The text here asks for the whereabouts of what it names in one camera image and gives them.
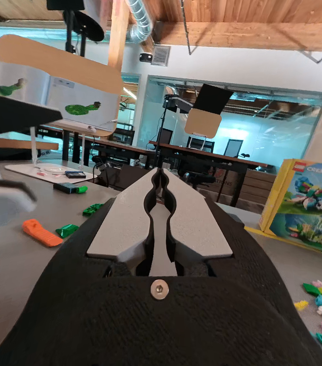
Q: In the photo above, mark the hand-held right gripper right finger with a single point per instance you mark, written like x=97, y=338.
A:
x=201, y=226

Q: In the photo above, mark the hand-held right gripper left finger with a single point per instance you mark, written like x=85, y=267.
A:
x=121, y=226

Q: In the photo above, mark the grey desk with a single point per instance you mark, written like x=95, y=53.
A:
x=249, y=217
x=6, y=286

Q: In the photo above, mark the brown-top office desk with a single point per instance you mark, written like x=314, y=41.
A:
x=121, y=144
x=221, y=159

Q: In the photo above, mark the large printed cardboard box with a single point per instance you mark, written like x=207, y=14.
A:
x=224, y=185

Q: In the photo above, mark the black office chair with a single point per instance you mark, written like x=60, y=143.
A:
x=198, y=178

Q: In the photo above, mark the black equipment bag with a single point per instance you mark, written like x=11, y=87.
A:
x=126, y=177

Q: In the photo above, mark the orange brick separator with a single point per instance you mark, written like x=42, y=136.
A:
x=41, y=233

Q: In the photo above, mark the green curved plastic piece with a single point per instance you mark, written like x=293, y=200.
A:
x=81, y=189

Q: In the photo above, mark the green slope brick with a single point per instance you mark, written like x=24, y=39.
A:
x=66, y=231

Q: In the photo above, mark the small black blue box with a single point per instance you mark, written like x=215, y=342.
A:
x=75, y=175

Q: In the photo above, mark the black box with blue edge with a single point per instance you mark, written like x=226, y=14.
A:
x=63, y=188

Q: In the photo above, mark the stack of flat cardboard boxes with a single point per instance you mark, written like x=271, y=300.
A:
x=261, y=185

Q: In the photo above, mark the tan instruction board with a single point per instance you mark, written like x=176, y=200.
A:
x=63, y=63

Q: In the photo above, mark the computer monitor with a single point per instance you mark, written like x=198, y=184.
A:
x=233, y=148
x=165, y=138

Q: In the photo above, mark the black light stand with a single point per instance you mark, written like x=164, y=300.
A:
x=69, y=34

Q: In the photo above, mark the small tan board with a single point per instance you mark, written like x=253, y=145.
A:
x=202, y=124

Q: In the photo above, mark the yellow brick set box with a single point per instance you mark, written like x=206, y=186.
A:
x=306, y=200

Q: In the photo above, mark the black round disc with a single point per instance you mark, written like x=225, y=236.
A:
x=91, y=27

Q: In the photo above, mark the tripod-mounted light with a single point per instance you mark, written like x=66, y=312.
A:
x=175, y=103

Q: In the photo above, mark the black flag panel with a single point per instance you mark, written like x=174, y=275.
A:
x=212, y=98

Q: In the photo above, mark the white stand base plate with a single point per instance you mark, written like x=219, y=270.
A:
x=21, y=168

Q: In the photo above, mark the clear acrylic post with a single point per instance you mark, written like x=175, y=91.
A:
x=34, y=143
x=82, y=148

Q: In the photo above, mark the silver ventilation duct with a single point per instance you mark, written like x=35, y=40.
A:
x=139, y=20

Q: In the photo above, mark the wall vent grille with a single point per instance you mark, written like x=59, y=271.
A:
x=160, y=55

